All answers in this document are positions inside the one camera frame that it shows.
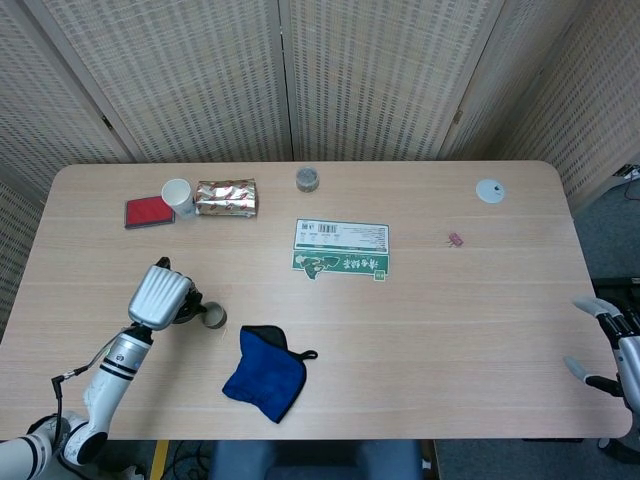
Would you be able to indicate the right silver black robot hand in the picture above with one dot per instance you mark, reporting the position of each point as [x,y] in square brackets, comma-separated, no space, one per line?
[630,370]

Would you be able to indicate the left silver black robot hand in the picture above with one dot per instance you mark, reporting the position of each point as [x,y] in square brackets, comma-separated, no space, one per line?
[157,297]

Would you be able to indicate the small black teapot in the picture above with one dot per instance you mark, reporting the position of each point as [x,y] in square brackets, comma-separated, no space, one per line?
[186,318]

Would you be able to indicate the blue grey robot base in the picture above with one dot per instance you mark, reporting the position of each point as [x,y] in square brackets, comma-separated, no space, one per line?
[315,460]

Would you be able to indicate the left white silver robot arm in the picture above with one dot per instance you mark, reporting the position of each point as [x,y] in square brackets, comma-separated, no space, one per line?
[107,390]

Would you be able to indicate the gold foil tea package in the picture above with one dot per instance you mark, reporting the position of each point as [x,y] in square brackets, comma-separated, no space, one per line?
[227,199]

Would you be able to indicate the green white paper package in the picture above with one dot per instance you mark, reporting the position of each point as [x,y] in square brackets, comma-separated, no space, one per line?
[340,250]

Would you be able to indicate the small dark teacup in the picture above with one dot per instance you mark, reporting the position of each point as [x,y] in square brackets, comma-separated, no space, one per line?
[216,317]

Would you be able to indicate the black box beside table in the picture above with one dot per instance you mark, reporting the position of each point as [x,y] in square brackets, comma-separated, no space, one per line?
[617,287]

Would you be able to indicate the red ink pad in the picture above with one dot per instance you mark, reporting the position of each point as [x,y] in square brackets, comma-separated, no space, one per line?
[149,212]

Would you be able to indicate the white paper cup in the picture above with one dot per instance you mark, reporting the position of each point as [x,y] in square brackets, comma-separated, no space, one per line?
[179,197]

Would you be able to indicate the blue cloth with black trim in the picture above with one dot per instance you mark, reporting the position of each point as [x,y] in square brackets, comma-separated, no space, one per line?
[260,380]

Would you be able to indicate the yellow floor strip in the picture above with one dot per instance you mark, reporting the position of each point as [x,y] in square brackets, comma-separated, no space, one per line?
[160,460]

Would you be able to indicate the metal screen hinge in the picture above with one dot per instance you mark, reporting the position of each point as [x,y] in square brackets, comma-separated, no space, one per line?
[106,122]
[458,118]

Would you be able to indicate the small round clear jar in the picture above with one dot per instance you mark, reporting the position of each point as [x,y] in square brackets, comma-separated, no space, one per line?
[307,179]

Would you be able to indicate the pink binder clip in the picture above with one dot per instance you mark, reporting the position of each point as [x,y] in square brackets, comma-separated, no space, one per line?
[455,240]

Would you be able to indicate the woven wooden folding screen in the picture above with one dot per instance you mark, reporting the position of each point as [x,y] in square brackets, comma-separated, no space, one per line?
[200,75]

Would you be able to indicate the white round lid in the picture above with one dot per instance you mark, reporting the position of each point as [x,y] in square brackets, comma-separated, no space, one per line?
[490,191]

